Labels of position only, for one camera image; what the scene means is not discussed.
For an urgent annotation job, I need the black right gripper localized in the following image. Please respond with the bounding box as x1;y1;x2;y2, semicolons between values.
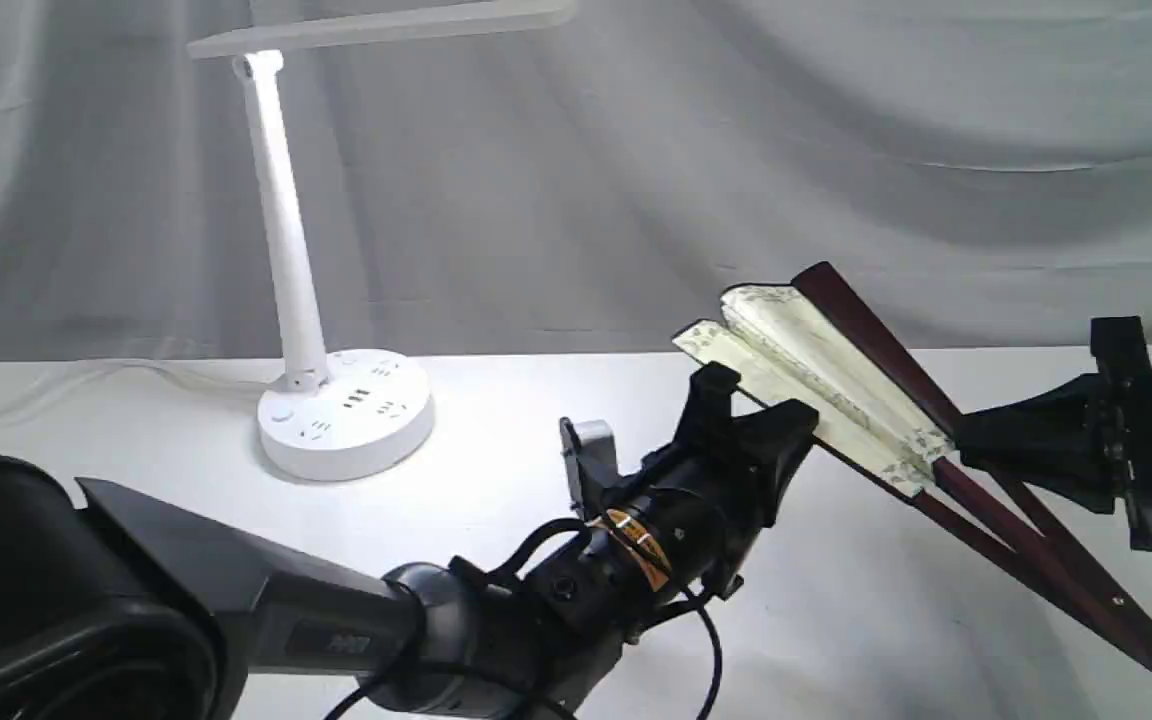
954;316;1152;553

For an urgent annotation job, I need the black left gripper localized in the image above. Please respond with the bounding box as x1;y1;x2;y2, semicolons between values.
526;363;820;641

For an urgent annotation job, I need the cream paper folding fan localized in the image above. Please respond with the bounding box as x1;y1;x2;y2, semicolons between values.
672;262;1152;673

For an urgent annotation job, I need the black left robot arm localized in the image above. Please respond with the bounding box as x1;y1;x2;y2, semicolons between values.
0;363;820;719

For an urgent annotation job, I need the white desk lamp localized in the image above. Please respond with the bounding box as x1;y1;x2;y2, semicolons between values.
187;1;577;483

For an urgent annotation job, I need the grey backdrop cloth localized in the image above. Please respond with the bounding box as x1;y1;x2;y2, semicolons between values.
0;1;1152;361

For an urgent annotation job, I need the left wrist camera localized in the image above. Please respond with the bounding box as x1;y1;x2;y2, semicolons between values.
558;416;621;521

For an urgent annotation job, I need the white power cable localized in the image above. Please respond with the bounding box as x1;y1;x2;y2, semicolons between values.
0;361;275;447

